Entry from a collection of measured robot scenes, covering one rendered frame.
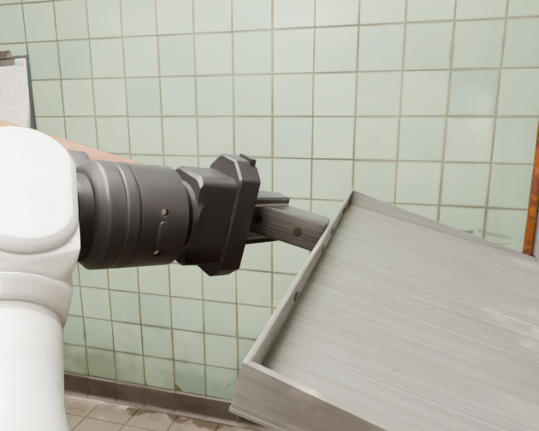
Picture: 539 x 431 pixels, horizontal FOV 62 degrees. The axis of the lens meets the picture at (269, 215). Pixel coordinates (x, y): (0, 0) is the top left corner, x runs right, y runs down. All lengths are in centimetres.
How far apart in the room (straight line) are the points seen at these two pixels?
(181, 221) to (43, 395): 17
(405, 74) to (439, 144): 26
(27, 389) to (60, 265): 7
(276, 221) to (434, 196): 126
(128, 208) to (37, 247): 9
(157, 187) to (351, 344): 19
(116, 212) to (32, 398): 14
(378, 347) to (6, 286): 23
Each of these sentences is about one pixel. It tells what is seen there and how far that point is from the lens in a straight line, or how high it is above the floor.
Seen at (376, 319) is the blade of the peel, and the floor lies 117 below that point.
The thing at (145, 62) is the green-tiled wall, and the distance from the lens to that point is 193.
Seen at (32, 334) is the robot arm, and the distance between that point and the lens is 27.
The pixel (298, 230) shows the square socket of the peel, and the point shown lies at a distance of 45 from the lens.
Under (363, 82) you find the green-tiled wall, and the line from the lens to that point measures 167.
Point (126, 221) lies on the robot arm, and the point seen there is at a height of 124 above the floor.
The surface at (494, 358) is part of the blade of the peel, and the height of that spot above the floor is 115.
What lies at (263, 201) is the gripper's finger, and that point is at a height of 124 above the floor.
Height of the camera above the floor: 132
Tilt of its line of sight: 12 degrees down
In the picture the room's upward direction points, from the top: straight up
